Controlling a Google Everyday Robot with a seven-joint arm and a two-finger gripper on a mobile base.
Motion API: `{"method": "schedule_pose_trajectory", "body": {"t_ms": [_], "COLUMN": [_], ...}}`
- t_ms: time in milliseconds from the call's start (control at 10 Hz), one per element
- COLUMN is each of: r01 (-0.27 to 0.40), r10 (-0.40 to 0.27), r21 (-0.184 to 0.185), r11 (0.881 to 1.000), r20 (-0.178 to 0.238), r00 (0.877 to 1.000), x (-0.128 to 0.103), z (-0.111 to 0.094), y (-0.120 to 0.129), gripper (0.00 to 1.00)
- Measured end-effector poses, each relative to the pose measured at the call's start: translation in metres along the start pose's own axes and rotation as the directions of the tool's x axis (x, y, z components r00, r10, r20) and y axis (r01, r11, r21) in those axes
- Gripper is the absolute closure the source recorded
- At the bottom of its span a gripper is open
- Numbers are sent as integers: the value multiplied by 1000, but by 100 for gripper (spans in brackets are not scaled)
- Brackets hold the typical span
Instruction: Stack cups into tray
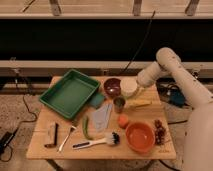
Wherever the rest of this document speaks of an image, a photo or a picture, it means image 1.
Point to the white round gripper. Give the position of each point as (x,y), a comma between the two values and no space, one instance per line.
(128,86)

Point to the metal cup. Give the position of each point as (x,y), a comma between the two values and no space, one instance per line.
(119,103)

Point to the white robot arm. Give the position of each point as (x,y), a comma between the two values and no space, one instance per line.
(198,146)

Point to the green plastic tray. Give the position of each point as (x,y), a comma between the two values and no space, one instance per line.
(70,93)

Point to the dark red bowl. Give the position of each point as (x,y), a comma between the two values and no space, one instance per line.
(112,87)

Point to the small orange fruit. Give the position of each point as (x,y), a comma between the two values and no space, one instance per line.
(123,121)

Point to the orange bowl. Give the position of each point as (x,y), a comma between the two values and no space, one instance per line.
(140,137)

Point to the white dish brush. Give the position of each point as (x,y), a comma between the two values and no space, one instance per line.
(109,139)

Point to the dark red grapes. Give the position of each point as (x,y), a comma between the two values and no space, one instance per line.
(160,132)

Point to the green chili pepper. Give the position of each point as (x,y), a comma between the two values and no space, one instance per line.
(85,128)

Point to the black power adapter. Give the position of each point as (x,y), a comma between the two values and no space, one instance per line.
(5,140)

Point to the blue object with cables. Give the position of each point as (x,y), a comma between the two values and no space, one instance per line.
(173,93)

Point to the brown handled scraper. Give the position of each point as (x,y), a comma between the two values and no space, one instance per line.
(51,135)

